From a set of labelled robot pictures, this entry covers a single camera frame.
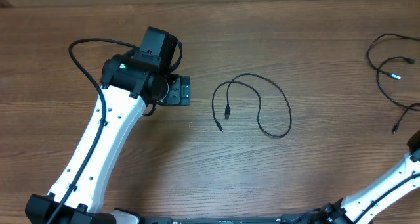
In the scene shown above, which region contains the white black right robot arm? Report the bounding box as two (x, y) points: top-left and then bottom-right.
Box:
(310, 132), (419, 224)

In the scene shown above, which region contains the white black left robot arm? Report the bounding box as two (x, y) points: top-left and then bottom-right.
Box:
(25, 26), (191, 224)

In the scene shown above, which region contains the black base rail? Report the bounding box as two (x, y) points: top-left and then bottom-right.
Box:
(144, 213), (373, 224)

